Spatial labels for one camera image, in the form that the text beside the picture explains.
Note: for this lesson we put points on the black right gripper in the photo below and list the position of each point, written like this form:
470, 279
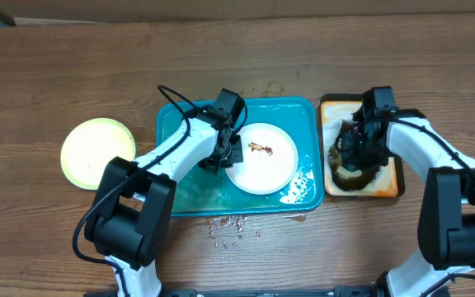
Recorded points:
350, 157

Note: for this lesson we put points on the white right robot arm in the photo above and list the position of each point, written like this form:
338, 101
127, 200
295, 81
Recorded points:
446, 226

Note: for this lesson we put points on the orange soapy tray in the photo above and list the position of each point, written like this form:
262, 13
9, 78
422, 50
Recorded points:
336, 112

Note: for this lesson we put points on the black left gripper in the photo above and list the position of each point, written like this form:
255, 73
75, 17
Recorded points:
236, 155

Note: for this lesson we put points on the yellow plate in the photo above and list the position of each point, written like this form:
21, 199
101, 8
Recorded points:
90, 146

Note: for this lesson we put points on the white plate with sauce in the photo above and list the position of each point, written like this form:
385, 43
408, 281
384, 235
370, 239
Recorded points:
270, 160

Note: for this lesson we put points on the teal plastic tray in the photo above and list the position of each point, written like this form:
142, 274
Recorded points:
201, 194

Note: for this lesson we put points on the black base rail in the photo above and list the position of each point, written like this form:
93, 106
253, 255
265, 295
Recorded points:
338, 291

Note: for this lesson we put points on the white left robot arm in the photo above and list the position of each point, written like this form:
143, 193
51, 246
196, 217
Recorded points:
131, 212

